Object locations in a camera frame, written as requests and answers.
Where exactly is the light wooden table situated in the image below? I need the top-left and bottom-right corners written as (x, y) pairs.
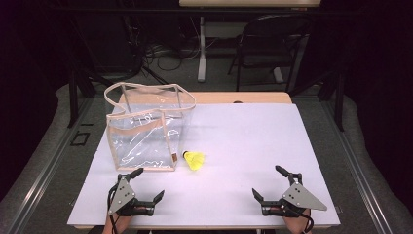
top-left (66, 91), bottom-right (341, 231)

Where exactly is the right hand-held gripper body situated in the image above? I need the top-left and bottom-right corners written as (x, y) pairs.
top-left (260, 173), bottom-right (328, 218)

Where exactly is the black metal stand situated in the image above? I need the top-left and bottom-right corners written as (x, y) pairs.
top-left (288, 64), bottom-right (346, 133)
top-left (66, 16), bottom-right (98, 129)

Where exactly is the yellow shuttlecock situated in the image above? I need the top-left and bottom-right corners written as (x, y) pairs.
top-left (182, 150), bottom-right (206, 172)

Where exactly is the person's left hand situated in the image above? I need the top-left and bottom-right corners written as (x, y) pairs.
top-left (102, 213), bottom-right (132, 234)

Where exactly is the bundle of floor cables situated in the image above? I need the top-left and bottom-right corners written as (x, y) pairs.
top-left (139, 16), bottom-right (222, 73)

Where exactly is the aluminium floor rail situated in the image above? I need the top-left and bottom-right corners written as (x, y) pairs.
top-left (320, 97), bottom-right (394, 234)
top-left (4, 97), bottom-right (95, 234)

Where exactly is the white table mat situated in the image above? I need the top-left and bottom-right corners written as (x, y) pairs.
top-left (66, 102), bottom-right (341, 227)

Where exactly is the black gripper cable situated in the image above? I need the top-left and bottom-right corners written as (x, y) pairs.
top-left (106, 184), bottom-right (120, 234)
top-left (291, 208), bottom-right (316, 234)

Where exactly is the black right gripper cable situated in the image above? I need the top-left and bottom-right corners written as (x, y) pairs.
top-left (291, 208), bottom-right (316, 234)

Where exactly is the person's right hand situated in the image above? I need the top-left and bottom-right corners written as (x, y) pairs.
top-left (282, 209), bottom-right (314, 234)

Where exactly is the black folding chair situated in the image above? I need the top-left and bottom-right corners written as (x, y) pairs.
top-left (227, 14), bottom-right (314, 94)

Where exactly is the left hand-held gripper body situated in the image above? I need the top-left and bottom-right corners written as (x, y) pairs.
top-left (107, 174), bottom-right (156, 217)

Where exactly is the clear bag with beige trim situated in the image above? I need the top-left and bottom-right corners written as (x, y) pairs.
top-left (103, 81), bottom-right (198, 173)

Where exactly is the white desk with metal legs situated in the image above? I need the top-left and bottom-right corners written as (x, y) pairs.
top-left (178, 0), bottom-right (321, 83)

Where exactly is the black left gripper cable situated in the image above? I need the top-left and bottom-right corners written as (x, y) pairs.
top-left (106, 184), bottom-right (120, 234)

